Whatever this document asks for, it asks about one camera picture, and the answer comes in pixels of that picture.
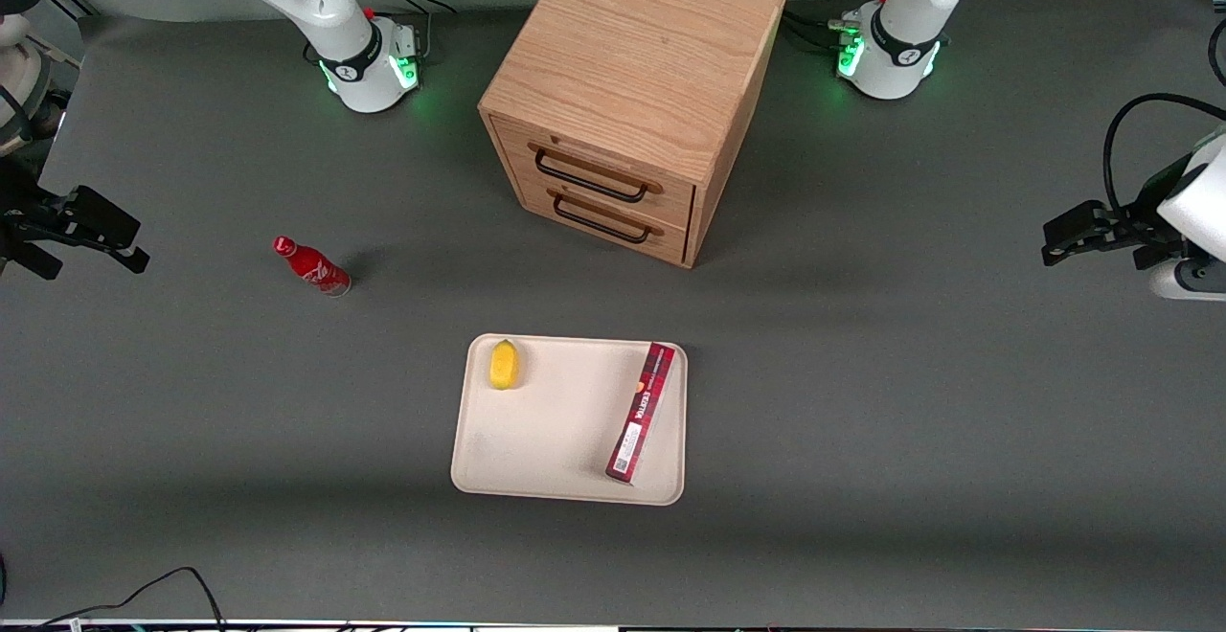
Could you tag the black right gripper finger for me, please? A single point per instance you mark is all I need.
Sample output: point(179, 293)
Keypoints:
point(101, 215)
point(120, 257)

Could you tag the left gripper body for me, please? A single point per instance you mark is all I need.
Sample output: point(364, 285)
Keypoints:
point(1137, 227)

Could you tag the long red snack box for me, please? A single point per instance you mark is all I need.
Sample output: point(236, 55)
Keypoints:
point(642, 412)

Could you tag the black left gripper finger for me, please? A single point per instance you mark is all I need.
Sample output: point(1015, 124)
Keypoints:
point(1080, 218)
point(1087, 247)

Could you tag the red coke bottle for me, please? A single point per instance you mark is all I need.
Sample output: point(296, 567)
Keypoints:
point(318, 271)

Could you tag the wooden drawer front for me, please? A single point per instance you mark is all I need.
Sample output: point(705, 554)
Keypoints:
point(670, 244)
point(670, 206)

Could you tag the beige round background object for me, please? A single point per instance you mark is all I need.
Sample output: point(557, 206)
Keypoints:
point(17, 77)

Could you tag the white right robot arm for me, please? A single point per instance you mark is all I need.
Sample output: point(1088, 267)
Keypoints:
point(316, 10)

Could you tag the beige plastic tray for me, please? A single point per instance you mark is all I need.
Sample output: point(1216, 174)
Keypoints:
point(560, 440)

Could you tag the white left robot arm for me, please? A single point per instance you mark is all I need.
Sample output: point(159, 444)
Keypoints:
point(905, 38)

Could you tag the yellow lemon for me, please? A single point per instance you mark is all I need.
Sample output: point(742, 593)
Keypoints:
point(504, 365)

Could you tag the wooden drawer cabinet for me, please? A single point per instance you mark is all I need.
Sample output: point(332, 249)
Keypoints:
point(632, 48)

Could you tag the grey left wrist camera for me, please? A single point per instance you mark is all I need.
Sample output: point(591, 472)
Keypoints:
point(1192, 280)

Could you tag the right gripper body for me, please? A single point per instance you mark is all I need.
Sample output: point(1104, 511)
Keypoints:
point(21, 221)

